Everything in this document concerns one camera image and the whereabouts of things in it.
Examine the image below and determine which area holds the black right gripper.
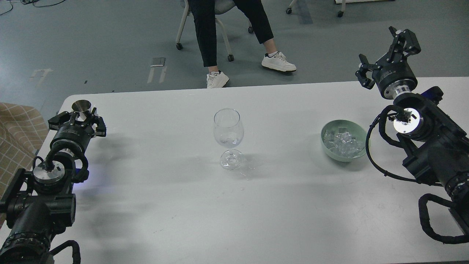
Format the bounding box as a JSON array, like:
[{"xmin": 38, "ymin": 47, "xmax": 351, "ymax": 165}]
[{"xmin": 355, "ymin": 26, "xmax": 421, "ymax": 100}]

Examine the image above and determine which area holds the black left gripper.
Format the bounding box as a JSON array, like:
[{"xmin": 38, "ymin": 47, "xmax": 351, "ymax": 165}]
[{"xmin": 48, "ymin": 107, "xmax": 107, "ymax": 154}]

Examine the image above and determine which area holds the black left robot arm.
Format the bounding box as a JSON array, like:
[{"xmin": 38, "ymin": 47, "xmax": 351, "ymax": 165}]
[{"xmin": 1, "ymin": 106, "xmax": 107, "ymax": 264}]

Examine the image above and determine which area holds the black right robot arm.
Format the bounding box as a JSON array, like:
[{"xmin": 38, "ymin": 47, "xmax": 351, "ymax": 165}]
[{"xmin": 355, "ymin": 26, "xmax": 469, "ymax": 244}]

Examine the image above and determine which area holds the pile of ice cubes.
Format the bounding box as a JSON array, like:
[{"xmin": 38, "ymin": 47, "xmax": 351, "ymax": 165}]
[{"xmin": 322, "ymin": 127, "xmax": 365, "ymax": 161}]

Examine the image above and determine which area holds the clear wine glass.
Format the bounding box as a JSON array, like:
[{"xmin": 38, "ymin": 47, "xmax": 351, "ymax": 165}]
[{"xmin": 213, "ymin": 108, "xmax": 244, "ymax": 170}]

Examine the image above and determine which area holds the beige checked cloth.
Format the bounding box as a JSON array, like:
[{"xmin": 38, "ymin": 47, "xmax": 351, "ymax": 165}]
[{"xmin": 0, "ymin": 102, "xmax": 49, "ymax": 228}]

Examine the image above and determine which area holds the green bowl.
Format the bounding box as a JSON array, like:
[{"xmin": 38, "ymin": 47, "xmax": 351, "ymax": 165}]
[{"xmin": 320, "ymin": 119, "xmax": 366, "ymax": 162}]

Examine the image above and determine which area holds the grey floor plate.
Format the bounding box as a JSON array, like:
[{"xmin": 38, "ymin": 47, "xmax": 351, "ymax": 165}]
[{"xmin": 150, "ymin": 57, "xmax": 166, "ymax": 67}]

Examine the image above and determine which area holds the seated person in black trousers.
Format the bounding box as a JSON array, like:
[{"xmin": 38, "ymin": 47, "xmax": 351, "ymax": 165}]
[{"xmin": 187, "ymin": 0, "xmax": 297, "ymax": 89}]

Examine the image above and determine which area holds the white office chair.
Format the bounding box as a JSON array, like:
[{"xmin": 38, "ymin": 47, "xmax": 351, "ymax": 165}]
[{"xmin": 184, "ymin": 0, "xmax": 265, "ymax": 72}]

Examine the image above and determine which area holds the black floor cable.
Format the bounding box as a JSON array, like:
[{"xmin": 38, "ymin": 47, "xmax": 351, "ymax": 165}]
[{"xmin": 0, "ymin": 0, "xmax": 66, "ymax": 16}]

